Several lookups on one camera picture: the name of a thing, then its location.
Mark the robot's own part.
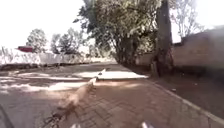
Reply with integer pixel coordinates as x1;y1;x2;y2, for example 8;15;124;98
69;123;82;128
140;121;155;128

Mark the thick tree trunk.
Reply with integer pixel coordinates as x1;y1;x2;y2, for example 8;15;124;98
149;0;174;78

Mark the distant group of trees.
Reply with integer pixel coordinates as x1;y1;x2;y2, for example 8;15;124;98
25;27;88;56

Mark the grey asphalt road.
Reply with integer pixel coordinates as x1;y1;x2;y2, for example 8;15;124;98
0;61;116;128

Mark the bushy green tree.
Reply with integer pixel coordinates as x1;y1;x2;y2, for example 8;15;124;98
73;0;162;67

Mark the long masonry wall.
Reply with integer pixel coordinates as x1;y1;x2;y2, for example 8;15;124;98
135;25;224;73

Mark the bare thin tree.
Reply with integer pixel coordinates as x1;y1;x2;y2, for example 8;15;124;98
171;0;205;39

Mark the red brick path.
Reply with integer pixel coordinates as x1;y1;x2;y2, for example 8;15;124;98
46;63;224;128

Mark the red roofed building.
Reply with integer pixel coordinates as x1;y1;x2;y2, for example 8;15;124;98
15;45;35;54

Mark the bare dirt strip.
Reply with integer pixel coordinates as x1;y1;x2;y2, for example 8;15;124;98
126;64;224;121

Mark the pale low wall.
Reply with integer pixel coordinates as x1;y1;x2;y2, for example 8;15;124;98
0;48;116;69

